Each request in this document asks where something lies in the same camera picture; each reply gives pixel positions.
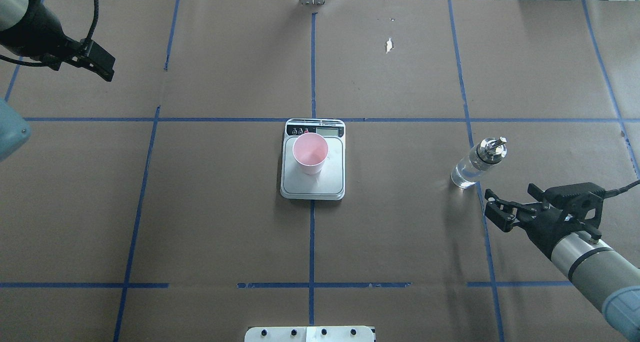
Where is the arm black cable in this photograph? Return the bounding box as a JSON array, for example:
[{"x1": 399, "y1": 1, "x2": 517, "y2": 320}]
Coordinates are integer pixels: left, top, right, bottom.
[
  {"x1": 85, "y1": 0, "x2": 101, "y2": 45},
  {"x1": 602, "y1": 179, "x2": 640, "y2": 197}
]

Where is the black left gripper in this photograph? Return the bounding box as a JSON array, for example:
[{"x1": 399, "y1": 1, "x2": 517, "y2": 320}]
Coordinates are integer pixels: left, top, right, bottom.
[{"x1": 0, "y1": 0, "x2": 116, "y2": 82}]

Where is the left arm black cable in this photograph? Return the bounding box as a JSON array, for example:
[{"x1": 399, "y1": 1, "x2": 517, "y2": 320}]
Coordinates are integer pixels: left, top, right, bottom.
[{"x1": 85, "y1": 0, "x2": 101, "y2": 45}]

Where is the white kitchen scale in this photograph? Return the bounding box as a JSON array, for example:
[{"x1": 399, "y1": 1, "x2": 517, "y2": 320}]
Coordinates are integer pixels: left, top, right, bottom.
[{"x1": 280, "y1": 118, "x2": 346, "y2": 201}]

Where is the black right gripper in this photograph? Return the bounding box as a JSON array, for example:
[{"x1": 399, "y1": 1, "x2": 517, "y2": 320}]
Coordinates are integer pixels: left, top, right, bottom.
[{"x1": 484, "y1": 188, "x2": 585, "y2": 260}]

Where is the pink cup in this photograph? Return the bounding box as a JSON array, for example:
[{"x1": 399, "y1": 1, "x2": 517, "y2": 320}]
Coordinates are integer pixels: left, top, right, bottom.
[{"x1": 292, "y1": 132, "x2": 329, "y2": 175}]

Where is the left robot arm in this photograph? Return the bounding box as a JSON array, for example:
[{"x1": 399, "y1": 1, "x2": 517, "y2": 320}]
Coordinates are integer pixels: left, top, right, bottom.
[{"x1": 0, "y1": 0, "x2": 115, "y2": 82}]

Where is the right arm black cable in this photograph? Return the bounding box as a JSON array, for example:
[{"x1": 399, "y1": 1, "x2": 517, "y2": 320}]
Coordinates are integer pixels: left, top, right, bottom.
[{"x1": 602, "y1": 179, "x2": 640, "y2": 197}]

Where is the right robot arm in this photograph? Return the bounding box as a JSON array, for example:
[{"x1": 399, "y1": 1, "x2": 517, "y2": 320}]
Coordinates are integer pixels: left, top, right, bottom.
[{"x1": 484, "y1": 182, "x2": 640, "y2": 342}]

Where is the clear glass sauce bottle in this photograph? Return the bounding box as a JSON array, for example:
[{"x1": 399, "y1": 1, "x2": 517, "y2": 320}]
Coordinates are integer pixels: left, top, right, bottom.
[{"x1": 450, "y1": 135, "x2": 508, "y2": 189}]

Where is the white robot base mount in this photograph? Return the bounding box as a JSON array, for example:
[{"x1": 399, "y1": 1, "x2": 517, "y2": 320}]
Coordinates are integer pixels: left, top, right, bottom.
[{"x1": 244, "y1": 325, "x2": 377, "y2": 342}]

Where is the brown paper table cover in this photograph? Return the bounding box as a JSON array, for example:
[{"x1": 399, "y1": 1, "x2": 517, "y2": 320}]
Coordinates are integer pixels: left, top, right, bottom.
[{"x1": 1, "y1": 0, "x2": 639, "y2": 342}]

